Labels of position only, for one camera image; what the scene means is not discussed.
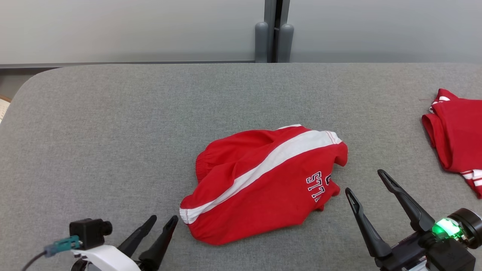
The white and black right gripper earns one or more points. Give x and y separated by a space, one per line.
444 256

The grey partition base rail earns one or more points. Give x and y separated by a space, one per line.
113 64

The red shorts with white stripe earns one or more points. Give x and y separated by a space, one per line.
263 180

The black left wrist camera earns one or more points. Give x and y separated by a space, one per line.
88 231

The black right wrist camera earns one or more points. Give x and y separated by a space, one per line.
472 226

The cream perforated laundry basket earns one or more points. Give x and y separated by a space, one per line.
3 111

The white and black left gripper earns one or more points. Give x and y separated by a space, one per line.
109 258

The red shirt with white stripes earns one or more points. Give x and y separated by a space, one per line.
459 131

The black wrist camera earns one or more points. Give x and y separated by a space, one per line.
88 231
472 226

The grey partition post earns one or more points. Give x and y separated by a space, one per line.
270 11

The grey cylindrical post foot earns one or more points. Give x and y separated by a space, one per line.
285 43
261 43

